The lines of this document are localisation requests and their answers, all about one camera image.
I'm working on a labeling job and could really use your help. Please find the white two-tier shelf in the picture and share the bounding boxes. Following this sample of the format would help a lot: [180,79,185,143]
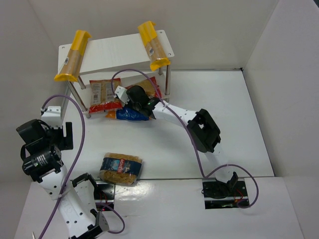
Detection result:
[67,33,171,118]

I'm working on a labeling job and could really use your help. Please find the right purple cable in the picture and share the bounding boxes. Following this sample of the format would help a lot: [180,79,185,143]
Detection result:
[111,69,260,209]

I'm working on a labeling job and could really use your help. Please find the Agnesi penne pasta bag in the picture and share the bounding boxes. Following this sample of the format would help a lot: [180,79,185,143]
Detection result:
[99,152,143,186]

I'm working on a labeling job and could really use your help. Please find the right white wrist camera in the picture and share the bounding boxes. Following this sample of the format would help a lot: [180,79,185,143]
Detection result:
[115,86,129,105]

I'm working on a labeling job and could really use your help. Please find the blue and orange pasta bag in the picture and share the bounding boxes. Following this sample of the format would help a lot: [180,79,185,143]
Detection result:
[106,107,149,121]

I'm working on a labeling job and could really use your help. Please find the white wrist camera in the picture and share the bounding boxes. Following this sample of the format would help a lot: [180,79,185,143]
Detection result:
[41,106,63,129]
[115,86,129,105]

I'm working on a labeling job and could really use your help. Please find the left yellow spaghetti package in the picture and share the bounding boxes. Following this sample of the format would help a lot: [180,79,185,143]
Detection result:
[54,30,92,82]

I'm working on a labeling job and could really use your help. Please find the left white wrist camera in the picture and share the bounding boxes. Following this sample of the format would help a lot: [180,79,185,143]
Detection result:
[41,106,63,129]

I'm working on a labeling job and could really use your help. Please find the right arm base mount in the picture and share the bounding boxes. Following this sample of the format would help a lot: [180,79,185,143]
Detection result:
[201,179,250,210]

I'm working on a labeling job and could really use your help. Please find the red pasta bag on shelf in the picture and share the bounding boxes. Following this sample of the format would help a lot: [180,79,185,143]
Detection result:
[89,78,122,114]

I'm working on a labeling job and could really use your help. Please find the purple cable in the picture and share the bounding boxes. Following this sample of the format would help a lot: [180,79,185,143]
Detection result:
[36,94,126,239]
[111,69,260,209]

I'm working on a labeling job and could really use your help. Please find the small red pasta bag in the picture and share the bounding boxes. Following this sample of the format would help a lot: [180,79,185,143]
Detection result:
[126,77,162,98]

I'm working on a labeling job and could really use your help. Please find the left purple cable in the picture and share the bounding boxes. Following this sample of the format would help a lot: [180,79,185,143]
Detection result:
[36,94,126,239]

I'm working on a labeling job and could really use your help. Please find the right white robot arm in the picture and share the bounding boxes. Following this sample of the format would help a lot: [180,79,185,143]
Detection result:
[126,86,238,199]

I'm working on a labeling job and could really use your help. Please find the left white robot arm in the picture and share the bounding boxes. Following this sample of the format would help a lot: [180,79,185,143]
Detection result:
[16,119,109,239]

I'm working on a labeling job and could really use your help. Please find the right yellow spaghetti package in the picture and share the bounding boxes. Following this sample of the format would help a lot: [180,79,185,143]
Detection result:
[138,21,170,71]

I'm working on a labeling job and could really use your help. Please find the yellow spaghetti package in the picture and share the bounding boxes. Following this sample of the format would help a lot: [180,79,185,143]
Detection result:
[54,30,92,82]
[138,21,170,71]

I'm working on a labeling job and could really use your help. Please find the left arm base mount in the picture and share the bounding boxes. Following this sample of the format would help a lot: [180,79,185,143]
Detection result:
[94,181,115,212]

